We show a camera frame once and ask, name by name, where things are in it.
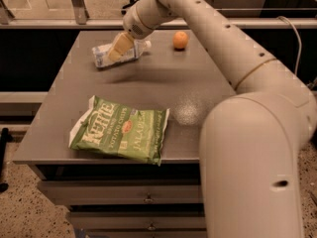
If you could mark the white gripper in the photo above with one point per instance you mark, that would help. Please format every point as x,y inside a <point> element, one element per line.
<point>131,24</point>

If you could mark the clear plastic water bottle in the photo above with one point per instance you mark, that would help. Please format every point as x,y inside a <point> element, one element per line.
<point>101,58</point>

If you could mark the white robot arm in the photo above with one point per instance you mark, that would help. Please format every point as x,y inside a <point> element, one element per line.
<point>249,143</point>

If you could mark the green jalapeno chip bag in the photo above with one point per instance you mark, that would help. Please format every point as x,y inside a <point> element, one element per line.
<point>118,130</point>

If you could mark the metal railing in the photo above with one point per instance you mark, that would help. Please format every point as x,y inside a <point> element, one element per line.
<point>101,14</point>

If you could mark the orange fruit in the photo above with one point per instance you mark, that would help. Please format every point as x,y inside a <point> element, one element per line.
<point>180,40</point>

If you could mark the black floor stand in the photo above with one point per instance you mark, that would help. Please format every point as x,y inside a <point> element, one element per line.
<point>5,137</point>

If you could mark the grey drawer cabinet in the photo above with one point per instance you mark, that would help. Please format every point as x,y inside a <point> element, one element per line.
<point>187,83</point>

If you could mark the top grey drawer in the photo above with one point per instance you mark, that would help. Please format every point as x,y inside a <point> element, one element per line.
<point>106,192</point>

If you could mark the grey drawer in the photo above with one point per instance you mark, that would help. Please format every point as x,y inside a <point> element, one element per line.
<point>106,192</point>
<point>136,220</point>

